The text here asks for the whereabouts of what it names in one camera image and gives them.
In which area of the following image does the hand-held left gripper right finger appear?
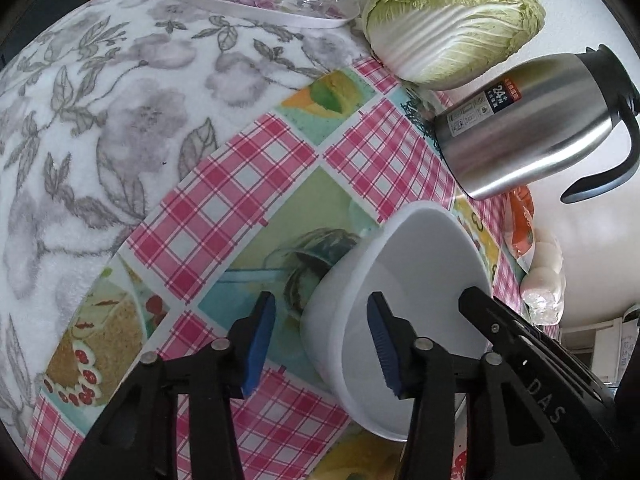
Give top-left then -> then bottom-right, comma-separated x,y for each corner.
367,291 -> 556,480

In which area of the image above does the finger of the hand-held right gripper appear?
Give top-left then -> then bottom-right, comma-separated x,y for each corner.
458,286 -> 541,363

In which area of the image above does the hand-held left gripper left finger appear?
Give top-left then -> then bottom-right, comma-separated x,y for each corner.
62,291 -> 277,480

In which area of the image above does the small white bowl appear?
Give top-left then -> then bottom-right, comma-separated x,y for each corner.
299,202 -> 493,442

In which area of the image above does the bag of white steamed buns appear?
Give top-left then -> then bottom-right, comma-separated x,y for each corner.
520,230 -> 566,326

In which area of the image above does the white furniture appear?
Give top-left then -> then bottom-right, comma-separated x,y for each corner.
560,305 -> 640,386

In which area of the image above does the orange snack packet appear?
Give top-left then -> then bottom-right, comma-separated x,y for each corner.
505,185 -> 538,271

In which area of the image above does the pink plaid tablecloth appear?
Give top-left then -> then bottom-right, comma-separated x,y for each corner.
25,52 -> 531,480

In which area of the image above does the steel thermos jug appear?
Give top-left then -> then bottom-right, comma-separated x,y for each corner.
432,44 -> 640,204

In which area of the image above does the grey floral table cloth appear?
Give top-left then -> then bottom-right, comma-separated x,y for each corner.
0,0 -> 371,461

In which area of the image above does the napa cabbage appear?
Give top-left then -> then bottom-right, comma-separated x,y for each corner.
361,0 -> 546,86

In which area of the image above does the floral white tray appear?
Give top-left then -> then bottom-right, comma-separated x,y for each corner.
167,0 -> 363,29

